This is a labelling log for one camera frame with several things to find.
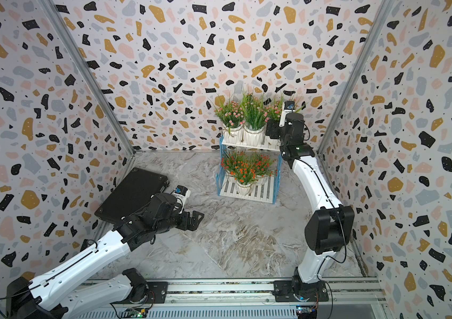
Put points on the blue white two-tier rack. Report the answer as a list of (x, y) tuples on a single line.
[(267, 193)]

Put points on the black case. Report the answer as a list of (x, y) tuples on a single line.
[(133, 193)]

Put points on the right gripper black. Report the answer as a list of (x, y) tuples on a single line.
[(274, 127)]

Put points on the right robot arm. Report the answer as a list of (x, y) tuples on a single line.
[(328, 231)]

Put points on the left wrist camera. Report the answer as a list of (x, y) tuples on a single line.
[(182, 194)]

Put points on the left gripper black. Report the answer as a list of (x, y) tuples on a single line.
[(186, 224)]

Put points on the red flower pot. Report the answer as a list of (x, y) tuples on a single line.
[(262, 165), (234, 162)]

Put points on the orange flower pot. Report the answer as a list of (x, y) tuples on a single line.
[(246, 182)]

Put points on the pink flower pot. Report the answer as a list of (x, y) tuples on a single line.
[(255, 119), (231, 115), (275, 108)]

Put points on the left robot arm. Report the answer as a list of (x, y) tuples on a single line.
[(58, 293)]

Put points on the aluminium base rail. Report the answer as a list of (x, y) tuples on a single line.
[(337, 297)]

